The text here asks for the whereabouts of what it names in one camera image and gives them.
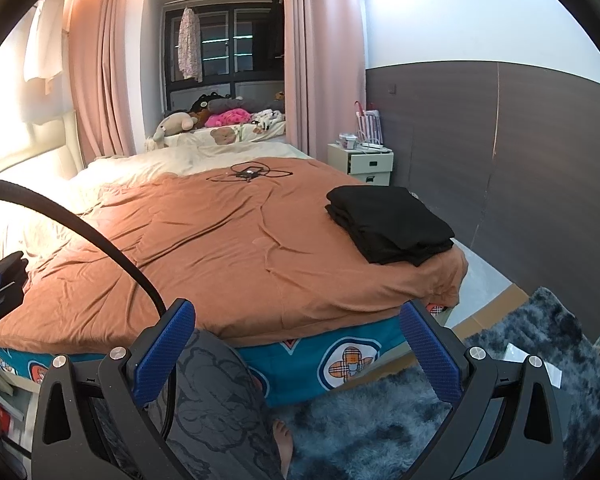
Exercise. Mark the beige plush toy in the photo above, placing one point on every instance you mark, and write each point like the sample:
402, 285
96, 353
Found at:
175, 122

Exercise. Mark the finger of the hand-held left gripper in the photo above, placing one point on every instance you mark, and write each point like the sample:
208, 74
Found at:
2, 297
7, 266

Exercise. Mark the pink plush cloth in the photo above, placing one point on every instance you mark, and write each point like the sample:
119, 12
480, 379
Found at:
227, 119

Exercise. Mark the white hanging shirt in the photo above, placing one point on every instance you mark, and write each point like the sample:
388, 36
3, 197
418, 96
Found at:
42, 45

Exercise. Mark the dark window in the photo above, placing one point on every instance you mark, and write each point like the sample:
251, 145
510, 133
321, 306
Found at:
230, 35

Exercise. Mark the striped bag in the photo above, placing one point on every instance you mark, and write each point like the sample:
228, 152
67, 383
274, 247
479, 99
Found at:
367, 125

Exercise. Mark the person's leg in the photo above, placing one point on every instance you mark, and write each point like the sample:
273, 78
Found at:
215, 400

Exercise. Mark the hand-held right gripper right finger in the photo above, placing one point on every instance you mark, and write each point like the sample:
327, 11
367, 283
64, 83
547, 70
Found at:
430, 355

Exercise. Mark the grey pillow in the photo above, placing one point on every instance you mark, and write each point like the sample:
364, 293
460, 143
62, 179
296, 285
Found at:
245, 105

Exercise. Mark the cream bear print sheet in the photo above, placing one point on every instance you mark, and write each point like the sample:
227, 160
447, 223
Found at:
225, 136

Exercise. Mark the teal patterned bed sheet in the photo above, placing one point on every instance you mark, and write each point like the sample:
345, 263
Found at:
305, 365

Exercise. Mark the white padded headboard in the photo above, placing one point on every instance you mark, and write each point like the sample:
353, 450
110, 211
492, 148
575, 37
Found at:
30, 150

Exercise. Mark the black and white plush toy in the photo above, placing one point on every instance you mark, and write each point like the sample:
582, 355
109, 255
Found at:
269, 121

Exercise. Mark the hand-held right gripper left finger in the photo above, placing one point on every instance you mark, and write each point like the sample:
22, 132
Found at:
165, 350

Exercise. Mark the pink curtain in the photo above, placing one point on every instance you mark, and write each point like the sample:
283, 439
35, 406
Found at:
100, 85
320, 60

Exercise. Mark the grey shaggy rug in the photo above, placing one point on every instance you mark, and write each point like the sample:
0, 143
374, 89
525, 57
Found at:
370, 425

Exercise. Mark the person's bare foot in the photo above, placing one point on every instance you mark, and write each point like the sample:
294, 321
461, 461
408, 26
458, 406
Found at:
282, 447

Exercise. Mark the orange blanket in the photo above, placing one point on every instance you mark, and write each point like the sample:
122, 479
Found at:
230, 250

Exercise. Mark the white nightstand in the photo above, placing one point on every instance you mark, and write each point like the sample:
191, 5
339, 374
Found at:
367, 165

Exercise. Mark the black pants stack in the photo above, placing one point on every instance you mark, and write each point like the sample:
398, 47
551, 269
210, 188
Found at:
385, 220

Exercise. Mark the flat cardboard sheet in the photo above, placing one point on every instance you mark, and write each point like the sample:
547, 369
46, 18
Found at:
490, 310

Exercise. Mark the floral hanging garment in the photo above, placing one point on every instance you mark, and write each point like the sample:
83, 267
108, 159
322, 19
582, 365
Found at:
190, 45

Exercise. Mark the small jar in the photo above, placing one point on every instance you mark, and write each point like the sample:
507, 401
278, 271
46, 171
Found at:
347, 141

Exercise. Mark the white power strip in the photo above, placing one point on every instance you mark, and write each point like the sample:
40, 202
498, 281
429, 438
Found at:
374, 147

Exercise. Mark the white paper sheet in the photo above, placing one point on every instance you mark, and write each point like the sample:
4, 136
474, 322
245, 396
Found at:
516, 352

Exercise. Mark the dark hanging garment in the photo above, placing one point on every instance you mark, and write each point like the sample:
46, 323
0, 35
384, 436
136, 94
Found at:
276, 25

